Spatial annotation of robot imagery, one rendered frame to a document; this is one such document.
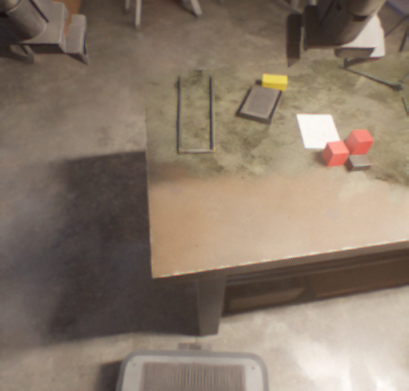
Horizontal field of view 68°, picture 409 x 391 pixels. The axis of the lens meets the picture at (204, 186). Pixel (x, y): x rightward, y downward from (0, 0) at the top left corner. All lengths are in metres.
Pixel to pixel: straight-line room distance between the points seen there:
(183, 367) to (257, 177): 0.74
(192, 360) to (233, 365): 0.15
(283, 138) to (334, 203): 0.25
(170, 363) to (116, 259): 0.67
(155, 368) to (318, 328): 0.76
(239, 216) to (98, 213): 1.27
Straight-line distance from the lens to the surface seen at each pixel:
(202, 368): 1.23
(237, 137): 0.90
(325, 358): 1.59
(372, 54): 0.54
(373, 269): 1.78
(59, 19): 0.54
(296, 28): 0.53
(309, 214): 0.76
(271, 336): 1.55
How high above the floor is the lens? 1.48
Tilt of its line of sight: 51 degrees down
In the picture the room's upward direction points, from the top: straight up
